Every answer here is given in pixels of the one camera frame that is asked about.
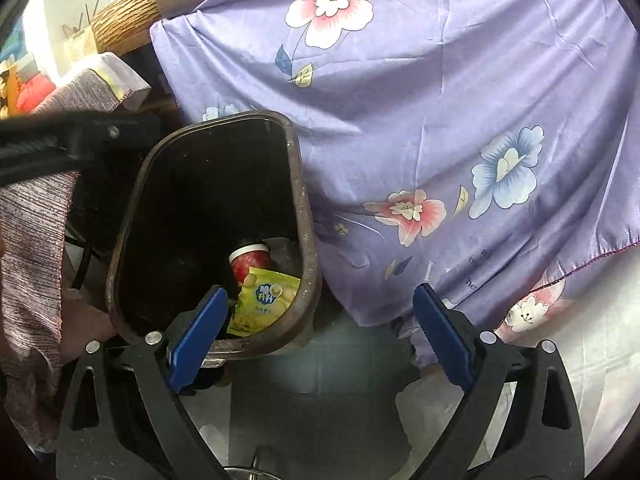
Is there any red cup with white lid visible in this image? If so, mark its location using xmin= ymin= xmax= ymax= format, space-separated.
xmin=229 ymin=242 xmax=273 ymax=286

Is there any white floral sheet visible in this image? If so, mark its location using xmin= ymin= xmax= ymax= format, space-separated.
xmin=395 ymin=247 xmax=640 ymax=471

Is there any brown woven basket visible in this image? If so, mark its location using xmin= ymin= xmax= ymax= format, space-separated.
xmin=92 ymin=0 xmax=163 ymax=54

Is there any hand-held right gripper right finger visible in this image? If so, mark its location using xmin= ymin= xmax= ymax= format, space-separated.
xmin=412 ymin=282 xmax=586 ymax=480

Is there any purple floral cloth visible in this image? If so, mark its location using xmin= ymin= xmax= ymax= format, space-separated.
xmin=150 ymin=0 xmax=640 ymax=371

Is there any yellow snack packet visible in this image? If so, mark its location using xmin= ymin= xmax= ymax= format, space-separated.
xmin=227 ymin=267 xmax=302 ymax=338

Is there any beige perforated utensil holder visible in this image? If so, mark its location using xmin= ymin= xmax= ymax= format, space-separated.
xmin=62 ymin=27 xmax=99 ymax=64

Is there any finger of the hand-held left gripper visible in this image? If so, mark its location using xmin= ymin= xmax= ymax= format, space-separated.
xmin=0 ymin=110 xmax=162 ymax=189

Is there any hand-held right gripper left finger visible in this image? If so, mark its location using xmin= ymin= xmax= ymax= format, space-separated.
xmin=56 ymin=284 xmax=236 ymax=480

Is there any dark brown trash bin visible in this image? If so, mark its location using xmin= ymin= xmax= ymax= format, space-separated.
xmin=106 ymin=110 xmax=323 ymax=361

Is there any striped purple-grey tablecloth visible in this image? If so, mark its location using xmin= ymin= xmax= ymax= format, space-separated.
xmin=0 ymin=55 xmax=152 ymax=453

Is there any red-orange object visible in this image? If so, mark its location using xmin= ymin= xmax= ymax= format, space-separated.
xmin=14 ymin=74 xmax=55 ymax=115

